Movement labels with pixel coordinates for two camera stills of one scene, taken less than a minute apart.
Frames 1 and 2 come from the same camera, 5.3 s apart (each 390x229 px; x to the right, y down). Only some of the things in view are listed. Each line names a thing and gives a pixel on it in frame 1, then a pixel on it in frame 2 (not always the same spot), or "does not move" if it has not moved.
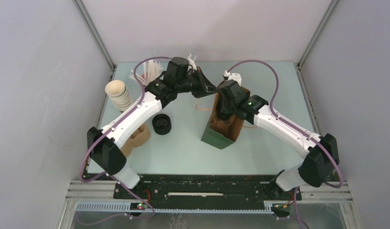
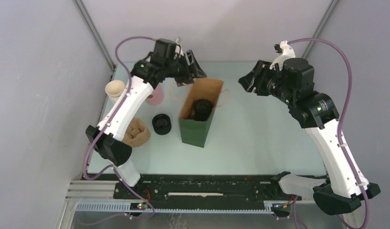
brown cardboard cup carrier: x=140 y=139 does not move
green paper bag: x=216 y=139 -> x=193 y=132
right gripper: x=223 y=108 -> x=258 y=75
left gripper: x=205 y=87 -> x=192 y=71
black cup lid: x=162 y=124 does not move
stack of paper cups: x=119 y=95 does not move
